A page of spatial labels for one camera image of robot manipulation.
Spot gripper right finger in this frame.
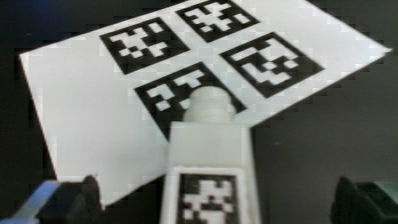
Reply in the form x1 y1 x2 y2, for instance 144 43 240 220
330 177 398 224

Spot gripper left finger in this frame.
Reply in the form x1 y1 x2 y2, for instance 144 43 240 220
10 176 101 224

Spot white table leg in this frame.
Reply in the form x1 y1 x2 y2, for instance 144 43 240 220
160 87 261 224

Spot white sheet with tags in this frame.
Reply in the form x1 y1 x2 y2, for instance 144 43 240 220
19 0 391 204

